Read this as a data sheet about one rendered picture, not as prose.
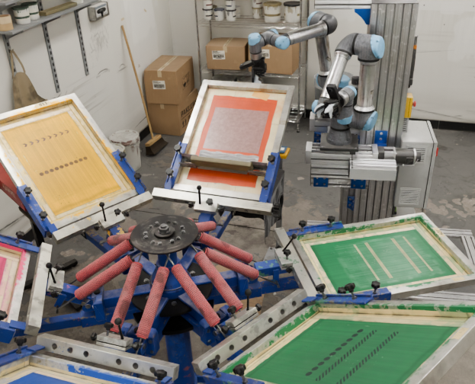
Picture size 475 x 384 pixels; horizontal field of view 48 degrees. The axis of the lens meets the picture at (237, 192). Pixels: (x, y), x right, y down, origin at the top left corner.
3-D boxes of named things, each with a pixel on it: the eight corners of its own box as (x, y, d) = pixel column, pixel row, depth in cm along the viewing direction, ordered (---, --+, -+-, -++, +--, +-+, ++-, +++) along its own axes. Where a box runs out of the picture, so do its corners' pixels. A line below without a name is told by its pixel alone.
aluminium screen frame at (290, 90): (204, 83, 340) (203, 79, 337) (295, 89, 324) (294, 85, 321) (168, 191, 307) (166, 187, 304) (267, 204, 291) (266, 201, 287)
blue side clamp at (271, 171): (272, 157, 306) (270, 151, 300) (280, 158, 304) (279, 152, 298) (260, 203, 293) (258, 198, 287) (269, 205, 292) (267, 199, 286)
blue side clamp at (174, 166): (182, 147, 321) (178, 141, 315) (190, 148, 320) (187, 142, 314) (167, 191, 309) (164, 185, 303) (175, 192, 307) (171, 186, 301)
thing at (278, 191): (272, 209, 376) (271, 169, 359) (284, 212, 373) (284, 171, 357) (254, 248, 338) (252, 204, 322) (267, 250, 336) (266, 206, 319)
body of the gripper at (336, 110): (335, 119, 262) (346, 110, 270) (335, 102, 258) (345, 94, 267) (322, 118, 266) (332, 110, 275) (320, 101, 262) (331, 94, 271)
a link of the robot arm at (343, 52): (338, 27, 291) (308, 109, 286) (357, 28, 286) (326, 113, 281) (343, 37, 301) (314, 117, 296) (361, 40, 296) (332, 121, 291)
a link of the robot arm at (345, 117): (335, 117, 292) (335, 98, 286) (354, 121, 286) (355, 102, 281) (328, 123, 286) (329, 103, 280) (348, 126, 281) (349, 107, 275)
